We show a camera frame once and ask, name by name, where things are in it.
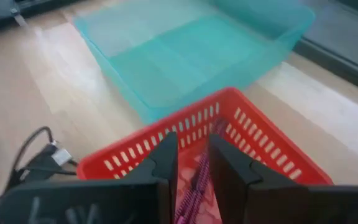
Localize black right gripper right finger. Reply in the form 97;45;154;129
208;133;358;224

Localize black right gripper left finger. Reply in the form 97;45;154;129
0;131;179;224

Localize pink braided cable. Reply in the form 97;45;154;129
174;118;229;224

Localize teal translucent plastic bin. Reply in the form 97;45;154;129
73;0;316;125

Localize red slotted plastic basket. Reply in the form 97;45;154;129
76;86;334;224

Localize black USB cable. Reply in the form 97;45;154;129
4;126;79;191

